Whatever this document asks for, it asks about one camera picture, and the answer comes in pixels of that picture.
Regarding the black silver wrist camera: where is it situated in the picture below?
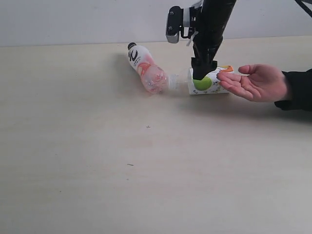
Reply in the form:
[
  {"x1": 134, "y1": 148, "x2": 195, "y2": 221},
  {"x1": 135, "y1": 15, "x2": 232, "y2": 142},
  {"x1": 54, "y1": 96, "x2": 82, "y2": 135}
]
[{"x1": 166, "y1": 6, "x2": 195, "y2": 44}]

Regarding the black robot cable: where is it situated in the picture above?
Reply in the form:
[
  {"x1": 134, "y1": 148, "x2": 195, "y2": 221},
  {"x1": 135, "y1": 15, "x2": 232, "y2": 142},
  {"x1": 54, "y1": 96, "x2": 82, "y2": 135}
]
[{"x1": 294, "y1": 0, "x2": 312, "y2": 18}]

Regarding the open human hand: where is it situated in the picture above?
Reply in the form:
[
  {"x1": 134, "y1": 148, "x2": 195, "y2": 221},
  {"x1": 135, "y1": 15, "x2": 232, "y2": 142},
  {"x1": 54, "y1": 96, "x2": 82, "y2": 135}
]
[{"x1": 217, "y1": 64, "x2": 292, "y2": 102}]

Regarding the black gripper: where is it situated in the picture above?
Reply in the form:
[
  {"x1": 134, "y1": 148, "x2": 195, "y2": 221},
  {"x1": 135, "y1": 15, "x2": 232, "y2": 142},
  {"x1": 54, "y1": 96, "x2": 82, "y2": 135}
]
[{"x1": 191, "y1": 36, "x2": 223, "y2": 80}]

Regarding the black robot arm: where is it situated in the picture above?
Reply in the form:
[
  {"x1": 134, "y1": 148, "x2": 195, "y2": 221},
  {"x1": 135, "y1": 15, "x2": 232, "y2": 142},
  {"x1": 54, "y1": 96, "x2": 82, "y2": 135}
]
[{"x1": 191, "y1": 0, "x2": 236, "y2": 80}]

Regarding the black sleeved forearm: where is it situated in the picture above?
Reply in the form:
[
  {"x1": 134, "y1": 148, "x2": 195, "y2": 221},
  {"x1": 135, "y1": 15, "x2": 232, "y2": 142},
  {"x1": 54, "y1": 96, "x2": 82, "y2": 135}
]
[{"x1": 274, "y1": 69, "x2": 312, "y2": 111}]

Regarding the tea bottle green apple label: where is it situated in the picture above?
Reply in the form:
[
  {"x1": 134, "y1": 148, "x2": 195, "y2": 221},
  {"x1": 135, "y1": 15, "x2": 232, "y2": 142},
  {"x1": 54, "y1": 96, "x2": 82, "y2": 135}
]
[{"x1": 168, "y1": 65, "x2": 236, "y2": 96}]

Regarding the pink white bottle black cap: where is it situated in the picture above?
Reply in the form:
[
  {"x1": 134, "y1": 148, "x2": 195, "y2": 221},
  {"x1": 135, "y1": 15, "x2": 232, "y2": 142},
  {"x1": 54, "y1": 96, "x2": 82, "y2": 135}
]
[{"x1": 127, "y1": 42, "x2": 168, "y2": 94}]

